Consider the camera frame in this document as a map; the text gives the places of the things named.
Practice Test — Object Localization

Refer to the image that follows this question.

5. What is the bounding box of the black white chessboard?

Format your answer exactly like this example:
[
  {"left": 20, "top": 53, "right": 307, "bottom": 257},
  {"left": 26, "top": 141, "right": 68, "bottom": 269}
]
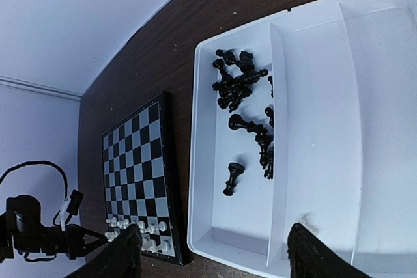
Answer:
[{"left": 102, "top": 92, "right": 190, "bottom": 266}]

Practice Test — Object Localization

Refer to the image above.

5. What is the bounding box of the black chess pieces upper cluster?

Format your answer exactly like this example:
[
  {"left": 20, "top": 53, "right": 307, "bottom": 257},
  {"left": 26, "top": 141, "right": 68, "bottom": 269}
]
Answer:
[{"left": 212, "top": 49, "right": 269, "bottom": 113}]

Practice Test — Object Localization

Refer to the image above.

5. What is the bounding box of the black chess piece lone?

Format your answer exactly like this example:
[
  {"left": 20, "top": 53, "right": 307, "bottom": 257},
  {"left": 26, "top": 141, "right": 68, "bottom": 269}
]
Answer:
[{"left": 223, "top": 162, "right": 245, "bottom": 196}]

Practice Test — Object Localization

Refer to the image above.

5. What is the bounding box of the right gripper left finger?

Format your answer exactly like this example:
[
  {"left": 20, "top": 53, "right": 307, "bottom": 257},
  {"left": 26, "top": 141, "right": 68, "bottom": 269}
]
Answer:
[{"left": 67, "top": 224, "right": 143, "bottom": 278}]

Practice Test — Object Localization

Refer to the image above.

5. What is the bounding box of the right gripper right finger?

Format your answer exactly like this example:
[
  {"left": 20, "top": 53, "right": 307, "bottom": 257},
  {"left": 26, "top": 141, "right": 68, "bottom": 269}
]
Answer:
[{"left": 287, "top": 223, "right": 368, "bottom": 278}]

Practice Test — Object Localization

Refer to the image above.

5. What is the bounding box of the black chess pieces lower cluster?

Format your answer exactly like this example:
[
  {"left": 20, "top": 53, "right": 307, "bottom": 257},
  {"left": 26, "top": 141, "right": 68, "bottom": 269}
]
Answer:
[{"left": 228, "top": 113, "right": 274, "bottom": 180}]

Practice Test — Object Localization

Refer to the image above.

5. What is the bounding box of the left black cable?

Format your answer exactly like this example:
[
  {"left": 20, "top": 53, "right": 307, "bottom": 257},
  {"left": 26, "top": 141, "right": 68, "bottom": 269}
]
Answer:
[{"left": 0, "top": 160, "right": 70, "bottom": 201}]

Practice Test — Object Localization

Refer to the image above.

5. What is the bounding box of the white chess pawn piece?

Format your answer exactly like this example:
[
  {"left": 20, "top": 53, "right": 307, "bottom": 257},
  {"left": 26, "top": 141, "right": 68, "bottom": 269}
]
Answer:
[{"left": 155, "top": 221, "right": 167, "bottom": 232}]

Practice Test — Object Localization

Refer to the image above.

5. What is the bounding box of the left aluminium frame post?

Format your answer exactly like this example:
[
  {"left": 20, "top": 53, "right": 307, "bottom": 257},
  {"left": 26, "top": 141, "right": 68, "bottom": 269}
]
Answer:
[{"left": 1, "top": 76, "right": 83, "bottom": 101}]

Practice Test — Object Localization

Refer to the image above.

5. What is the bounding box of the white plastic tray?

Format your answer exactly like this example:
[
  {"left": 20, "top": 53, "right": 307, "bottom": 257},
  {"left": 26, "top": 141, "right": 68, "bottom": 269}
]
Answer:
[{"left": 187, "top": 0, "right": 416, "bottom": 277}]

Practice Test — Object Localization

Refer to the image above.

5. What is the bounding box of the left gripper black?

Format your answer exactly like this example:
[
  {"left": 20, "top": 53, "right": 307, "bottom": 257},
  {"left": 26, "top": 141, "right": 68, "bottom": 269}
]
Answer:
[{"left": 1, "top": 213, "right": 108, "bottom": 260}]

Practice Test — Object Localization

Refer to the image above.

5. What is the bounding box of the black chess pieces cluster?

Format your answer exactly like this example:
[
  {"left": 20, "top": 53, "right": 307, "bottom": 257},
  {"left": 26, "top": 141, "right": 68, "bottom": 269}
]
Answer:
[
  {"left": 212, "top": 49, "right": 269, "bottom": 113},
  {"left": 228, "top": 113, "right": 274, "bottom": 180}
]

